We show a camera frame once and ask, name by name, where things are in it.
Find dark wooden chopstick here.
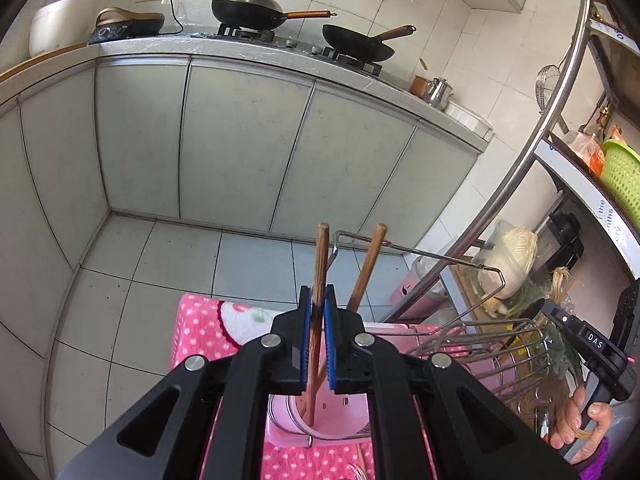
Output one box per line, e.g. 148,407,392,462
303,222,330,427

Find purple sleeve forearm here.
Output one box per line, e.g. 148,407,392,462
574,437,608,480

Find grey kitchen cabinet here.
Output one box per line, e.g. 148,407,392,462
1,41,489,266

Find person's right hand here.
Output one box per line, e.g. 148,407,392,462
546,387,614,465

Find green onions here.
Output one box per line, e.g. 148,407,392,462
497,266,584,389

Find pink plastic utensil holder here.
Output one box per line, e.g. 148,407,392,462
266,390,371,448

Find pink polka dot towel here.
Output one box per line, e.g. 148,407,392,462
169,292,507,480

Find napa cabbage in bag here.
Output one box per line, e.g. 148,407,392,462
473,219,538,318

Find green plastic basket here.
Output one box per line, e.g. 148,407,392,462
601,139,640,229

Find metal shelf rack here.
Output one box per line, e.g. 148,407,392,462
384,0,640,323

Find steel kettle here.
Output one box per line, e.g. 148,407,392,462
424,77,454,110

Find gas stove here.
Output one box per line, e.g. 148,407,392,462
189,24,382,78

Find black frying pan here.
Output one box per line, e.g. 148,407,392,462
322,24,416,63

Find metal strainer ladle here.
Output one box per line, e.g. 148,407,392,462
535,64,560,112

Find black wok with lid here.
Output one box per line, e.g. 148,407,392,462
210,0,336,30

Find black induction cooker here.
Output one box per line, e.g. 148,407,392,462
88,6,165,44

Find white rice cooker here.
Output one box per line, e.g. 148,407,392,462
28,0,98,58

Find metal wire utensil rack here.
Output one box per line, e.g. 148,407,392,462
269,230,582,449

